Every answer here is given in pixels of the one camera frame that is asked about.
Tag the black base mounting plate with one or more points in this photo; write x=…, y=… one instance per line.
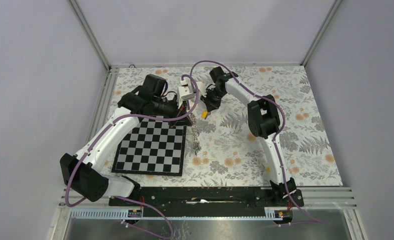
x=247, y=201

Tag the floral patterned table mat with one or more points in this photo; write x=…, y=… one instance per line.
x=230, y=155

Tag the black white chessboard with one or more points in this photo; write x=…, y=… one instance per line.
x=152, y=148

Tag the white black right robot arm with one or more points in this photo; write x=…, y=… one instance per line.
x=264, y=123

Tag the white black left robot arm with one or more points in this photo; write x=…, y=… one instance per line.
x=82, y=171

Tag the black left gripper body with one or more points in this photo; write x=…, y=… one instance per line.
x=167, y=108

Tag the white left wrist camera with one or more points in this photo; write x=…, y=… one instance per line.
x=187, y=93

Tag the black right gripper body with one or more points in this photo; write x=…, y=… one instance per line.
x=214, y=92

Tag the yellow key tag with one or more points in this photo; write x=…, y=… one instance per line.
x=205, y=114

